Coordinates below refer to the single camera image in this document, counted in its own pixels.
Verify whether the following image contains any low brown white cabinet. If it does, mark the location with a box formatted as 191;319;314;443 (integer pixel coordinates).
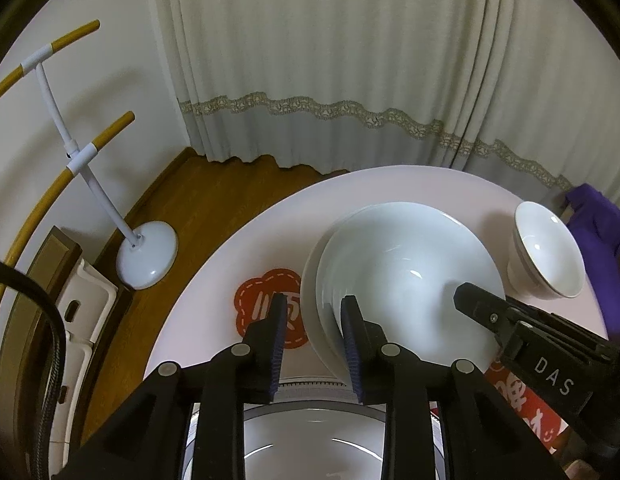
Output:
0;226;132;479

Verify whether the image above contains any beige pleated curtain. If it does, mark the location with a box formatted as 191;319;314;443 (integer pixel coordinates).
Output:
154;0;620;207

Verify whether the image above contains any white stand with yellow hoops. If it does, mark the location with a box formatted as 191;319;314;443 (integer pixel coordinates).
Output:
0;20;178;290

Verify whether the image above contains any black cable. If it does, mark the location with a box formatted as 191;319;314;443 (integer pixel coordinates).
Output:
0;256;68;480

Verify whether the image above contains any purple blanket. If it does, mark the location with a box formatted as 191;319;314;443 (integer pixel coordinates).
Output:
566;184;620;342

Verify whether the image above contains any white porcelain bowl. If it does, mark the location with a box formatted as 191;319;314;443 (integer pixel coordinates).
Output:
300;210;360;387
506;202;586;300
316;202;504;370

